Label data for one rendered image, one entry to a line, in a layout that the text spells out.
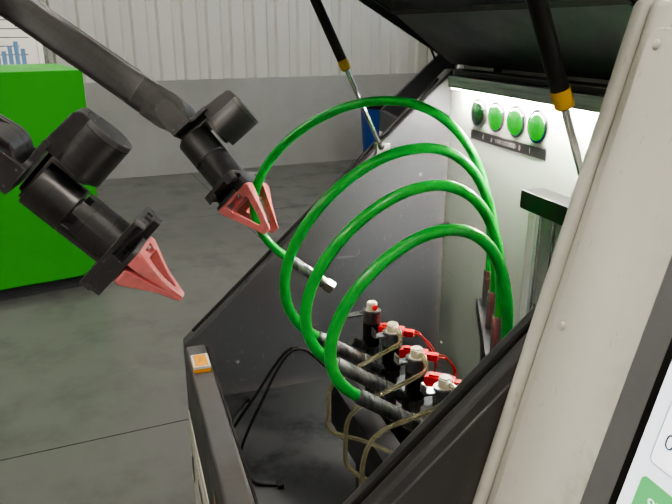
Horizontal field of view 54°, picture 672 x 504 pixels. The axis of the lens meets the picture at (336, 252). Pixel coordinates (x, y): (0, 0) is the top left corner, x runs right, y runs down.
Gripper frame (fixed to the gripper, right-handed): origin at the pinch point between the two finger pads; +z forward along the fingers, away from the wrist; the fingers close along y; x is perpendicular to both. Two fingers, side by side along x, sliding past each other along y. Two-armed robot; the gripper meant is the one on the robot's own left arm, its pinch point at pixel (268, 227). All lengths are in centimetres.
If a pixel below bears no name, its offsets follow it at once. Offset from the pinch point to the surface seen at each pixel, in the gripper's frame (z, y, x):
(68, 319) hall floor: -105, 190, 203
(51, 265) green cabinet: -146, 213, 209
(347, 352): 23.6, -9.3, -0.9
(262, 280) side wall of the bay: 0.6, 19.2, 15.7
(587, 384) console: 41, -34, -27
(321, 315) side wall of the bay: 12.1, 28.7, 14.9
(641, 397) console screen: 43, -38, -30
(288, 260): 10.4, -17.4, -6.2
